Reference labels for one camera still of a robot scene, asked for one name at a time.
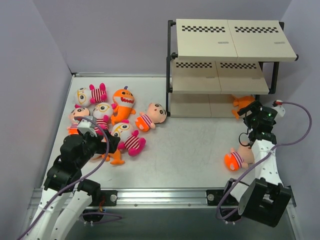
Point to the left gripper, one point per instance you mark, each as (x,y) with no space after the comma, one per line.
(110,142)

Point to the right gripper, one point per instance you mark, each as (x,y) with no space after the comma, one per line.
(249,110)

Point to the orange shark plush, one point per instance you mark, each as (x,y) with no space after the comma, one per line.
(116,157)
(123,102)
(241,102)

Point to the orange shark plush back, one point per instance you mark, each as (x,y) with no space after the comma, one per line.
(123,102)

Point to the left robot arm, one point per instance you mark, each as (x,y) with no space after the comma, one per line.
(66,190)

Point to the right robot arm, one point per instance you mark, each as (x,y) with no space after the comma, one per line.
(266,198)

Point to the cream black three-tier shelf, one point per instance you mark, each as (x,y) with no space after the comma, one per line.
(209,60)

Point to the white pink glasses plush front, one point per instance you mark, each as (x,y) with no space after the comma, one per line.
(129,138)

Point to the white pink glasses plush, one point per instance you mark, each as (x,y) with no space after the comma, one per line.
(103,113)
(129,138)

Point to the white pink glasses plush middle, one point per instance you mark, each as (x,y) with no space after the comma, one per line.
(103,113)

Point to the peach boy plush right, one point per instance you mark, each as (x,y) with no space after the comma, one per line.
(239,158)

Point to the peach boy plush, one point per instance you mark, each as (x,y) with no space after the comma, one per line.
(155,114)
(239,158)
(77,112)

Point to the peach boy plush left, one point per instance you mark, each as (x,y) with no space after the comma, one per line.
(77,112)

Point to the white pink striped plush back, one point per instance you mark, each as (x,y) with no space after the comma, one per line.
(87,96)

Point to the peach boy plush centre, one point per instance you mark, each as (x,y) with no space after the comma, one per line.
(155,114)

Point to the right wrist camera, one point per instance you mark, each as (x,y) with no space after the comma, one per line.
(278,107)

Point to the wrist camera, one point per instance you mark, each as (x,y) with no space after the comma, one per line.
(278,107)
(87,125)

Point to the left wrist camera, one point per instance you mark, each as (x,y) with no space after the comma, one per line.
(87,125)

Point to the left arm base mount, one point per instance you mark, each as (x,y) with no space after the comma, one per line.
(108,198)

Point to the aluminium front rail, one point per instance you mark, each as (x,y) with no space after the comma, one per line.
(142,198)

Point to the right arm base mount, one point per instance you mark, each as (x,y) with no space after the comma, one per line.
(214,196)

